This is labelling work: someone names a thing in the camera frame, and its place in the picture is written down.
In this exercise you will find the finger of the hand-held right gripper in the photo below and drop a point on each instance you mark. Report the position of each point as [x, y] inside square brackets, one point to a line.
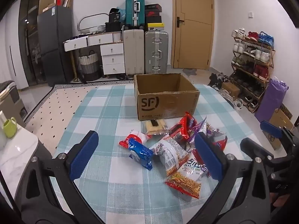
[271, 129]
[255, 150]

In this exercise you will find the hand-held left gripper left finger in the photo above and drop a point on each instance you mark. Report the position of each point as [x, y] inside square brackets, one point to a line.
[86, 152]

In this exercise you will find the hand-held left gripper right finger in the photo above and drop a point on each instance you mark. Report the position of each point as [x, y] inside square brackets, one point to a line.
[208, 155]

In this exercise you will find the small red snack packet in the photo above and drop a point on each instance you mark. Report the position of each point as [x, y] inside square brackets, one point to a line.
[220, 144]

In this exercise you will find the teal and white snack packet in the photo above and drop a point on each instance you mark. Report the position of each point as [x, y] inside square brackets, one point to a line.
[192, 168]

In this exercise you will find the purple and silver snack packet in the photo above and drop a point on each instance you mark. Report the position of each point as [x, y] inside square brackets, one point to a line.
[209, 130]

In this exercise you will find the red noodle snack packet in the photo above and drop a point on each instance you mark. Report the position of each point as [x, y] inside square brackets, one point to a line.
[186, 183]

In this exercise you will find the clear noodle snack packet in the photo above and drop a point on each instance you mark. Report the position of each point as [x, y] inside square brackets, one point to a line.
[171, 155]

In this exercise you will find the red packet with black band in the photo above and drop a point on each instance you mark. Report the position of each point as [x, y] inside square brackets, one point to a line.
[182, 127]

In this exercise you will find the red and white gum packet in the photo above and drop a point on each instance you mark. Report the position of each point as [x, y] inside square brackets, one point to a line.
[137, 137]

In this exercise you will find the blue snack packet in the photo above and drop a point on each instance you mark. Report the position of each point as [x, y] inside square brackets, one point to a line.
[140, 155]

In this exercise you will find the cracker packet with black band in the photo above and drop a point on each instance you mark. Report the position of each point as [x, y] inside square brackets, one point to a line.
[155, 127]

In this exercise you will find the brown cardboard box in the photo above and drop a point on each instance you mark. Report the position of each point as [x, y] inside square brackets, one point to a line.
[168, 105]

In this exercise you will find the flat cardboard sheets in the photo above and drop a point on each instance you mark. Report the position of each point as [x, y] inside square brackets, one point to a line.
[280, 119]

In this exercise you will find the purple rolled mat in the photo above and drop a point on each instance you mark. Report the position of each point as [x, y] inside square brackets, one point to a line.
[271, 100]

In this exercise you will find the beige dotted rug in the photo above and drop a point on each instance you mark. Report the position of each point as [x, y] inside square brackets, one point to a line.
[58, 107]

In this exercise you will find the bamboo shoe rack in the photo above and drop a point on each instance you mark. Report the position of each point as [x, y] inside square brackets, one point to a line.
[257, 75]

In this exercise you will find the small cardboard box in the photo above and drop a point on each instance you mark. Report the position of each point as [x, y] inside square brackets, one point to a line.
[230, 89]

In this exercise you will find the white marble side table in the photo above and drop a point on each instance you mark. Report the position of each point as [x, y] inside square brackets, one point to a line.
[16, 154]

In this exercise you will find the pile of dark shoes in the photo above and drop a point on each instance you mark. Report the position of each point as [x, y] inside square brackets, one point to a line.
[218, 79]

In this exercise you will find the rows of shoes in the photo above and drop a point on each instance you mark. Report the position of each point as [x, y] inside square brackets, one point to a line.
[259, 54]

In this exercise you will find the green mug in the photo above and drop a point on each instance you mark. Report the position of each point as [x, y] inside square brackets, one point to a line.
[9, 128]

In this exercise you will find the grey floor cloth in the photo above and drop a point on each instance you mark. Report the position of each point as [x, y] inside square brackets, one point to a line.
[190, 71]

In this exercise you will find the woven laundry basket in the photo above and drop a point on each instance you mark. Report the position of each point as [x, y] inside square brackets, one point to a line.
[88, 65]

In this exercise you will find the white drawer desk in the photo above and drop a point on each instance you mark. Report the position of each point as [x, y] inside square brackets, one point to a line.
[112, 51]

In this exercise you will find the beige suitcase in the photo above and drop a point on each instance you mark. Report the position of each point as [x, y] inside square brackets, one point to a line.
[133, 51]

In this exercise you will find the dark grey fridge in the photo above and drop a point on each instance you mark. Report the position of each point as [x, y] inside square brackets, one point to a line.
[55, 44]

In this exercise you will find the silver suitcase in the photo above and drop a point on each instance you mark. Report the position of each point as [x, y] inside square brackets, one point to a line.
[156, 51]

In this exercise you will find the wooden door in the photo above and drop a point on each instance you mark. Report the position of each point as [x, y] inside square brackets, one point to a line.
[193, 39]

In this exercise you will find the dark glass cabinet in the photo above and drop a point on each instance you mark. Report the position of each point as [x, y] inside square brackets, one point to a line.
[30, 39]

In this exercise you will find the black bag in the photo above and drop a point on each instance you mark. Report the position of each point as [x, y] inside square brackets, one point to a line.
[114, 15]

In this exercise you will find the blue plastic bag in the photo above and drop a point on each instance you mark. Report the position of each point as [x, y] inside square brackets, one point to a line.
[121, 14]

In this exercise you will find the teal suitcase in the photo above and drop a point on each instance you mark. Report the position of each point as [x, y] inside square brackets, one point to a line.
[130, 9]

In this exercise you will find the black and red shoe box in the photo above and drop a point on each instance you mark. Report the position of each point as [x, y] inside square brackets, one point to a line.
[153, 13]

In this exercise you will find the oval metal frame mirror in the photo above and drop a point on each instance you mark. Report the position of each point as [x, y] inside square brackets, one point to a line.
[93, 16]

